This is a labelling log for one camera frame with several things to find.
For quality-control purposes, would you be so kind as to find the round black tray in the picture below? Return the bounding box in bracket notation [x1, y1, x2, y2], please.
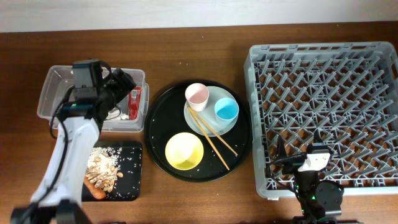
[144, 80, 252, 182]

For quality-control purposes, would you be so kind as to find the blue cup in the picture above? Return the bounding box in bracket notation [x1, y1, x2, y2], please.
[214, 98, 239, 124]

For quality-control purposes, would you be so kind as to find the wooden chopstick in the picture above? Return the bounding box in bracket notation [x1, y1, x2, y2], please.
[188, 107, 230, 170]
[187, 106, 238, 157]

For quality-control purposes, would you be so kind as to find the yellow bowl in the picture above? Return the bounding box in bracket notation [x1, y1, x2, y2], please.
[165, 132, 204, 170]

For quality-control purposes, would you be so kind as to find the clear plastic bin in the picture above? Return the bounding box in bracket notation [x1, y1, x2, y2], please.
[37, 65, 149, 133]

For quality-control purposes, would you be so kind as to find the red snack wrapper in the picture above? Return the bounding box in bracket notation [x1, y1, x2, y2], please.
[128, 86, 142, 120]

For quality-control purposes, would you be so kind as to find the food scraps and rice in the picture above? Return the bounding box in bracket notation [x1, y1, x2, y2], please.
[85, 147, 124, 193]

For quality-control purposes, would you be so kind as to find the grey dishwasher rack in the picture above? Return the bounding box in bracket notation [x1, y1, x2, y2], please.
[244, 42, 397, 200]

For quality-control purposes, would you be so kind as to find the pink cup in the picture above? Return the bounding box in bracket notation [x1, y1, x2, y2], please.
[185, 83, 210, 111]

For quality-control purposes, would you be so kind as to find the orange carrot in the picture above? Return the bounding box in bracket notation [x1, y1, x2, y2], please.
[83, 177, 106, 200]

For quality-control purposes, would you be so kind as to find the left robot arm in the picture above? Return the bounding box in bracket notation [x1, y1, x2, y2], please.
[10, 68, 136, 223]

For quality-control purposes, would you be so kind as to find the black rectangular tray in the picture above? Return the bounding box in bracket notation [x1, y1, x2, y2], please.
[82, 141, 143, 202]

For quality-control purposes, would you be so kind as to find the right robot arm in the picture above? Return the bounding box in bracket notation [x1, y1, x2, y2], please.
[274, 131, 344, 223]

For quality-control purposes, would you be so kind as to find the white tissue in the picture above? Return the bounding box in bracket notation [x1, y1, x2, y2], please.
[106, 107, 129, 121]

